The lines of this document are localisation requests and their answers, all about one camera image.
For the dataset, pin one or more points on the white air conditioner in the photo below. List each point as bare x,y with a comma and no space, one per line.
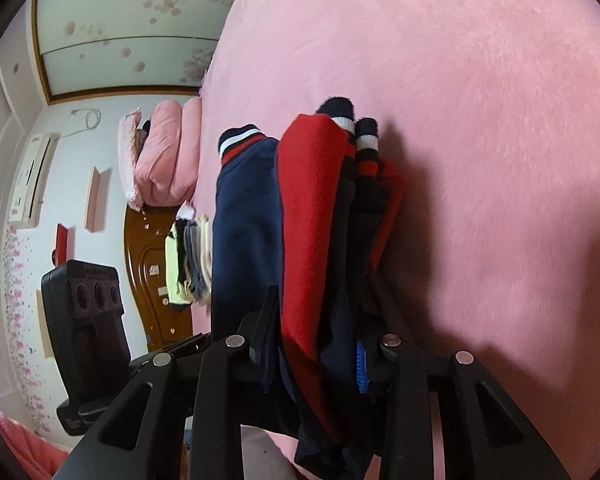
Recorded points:
32,180

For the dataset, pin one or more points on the wooden headboard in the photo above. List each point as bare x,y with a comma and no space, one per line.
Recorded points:
145,270

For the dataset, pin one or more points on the pink plush blanket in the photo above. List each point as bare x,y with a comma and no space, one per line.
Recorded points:
480,110

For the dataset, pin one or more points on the floral sliding wardrobe doors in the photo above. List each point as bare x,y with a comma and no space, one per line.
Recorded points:
130,20

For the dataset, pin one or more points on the red and navy varsity jacket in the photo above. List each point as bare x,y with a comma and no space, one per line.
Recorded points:
307,240

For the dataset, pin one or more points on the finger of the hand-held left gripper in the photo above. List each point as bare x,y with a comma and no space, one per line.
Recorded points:
185,346

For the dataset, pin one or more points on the pink wall shelf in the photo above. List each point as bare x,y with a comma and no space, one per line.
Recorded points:
97,200

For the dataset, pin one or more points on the red wall ornament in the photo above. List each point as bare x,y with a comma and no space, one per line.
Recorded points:
60,244

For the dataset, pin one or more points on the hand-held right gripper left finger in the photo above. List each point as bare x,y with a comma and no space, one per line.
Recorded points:
266,325

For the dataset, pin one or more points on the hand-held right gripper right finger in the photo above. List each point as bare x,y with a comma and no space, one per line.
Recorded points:
362,371

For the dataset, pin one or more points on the pink ruffled pillow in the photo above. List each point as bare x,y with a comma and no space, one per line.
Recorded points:
130,160

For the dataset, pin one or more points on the pink folded quilt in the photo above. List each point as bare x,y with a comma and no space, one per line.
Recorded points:
170,155

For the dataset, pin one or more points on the pink cloth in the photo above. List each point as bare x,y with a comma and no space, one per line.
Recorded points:
25,450

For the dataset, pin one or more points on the stack of folded clothes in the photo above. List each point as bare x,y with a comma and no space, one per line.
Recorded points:
187,265

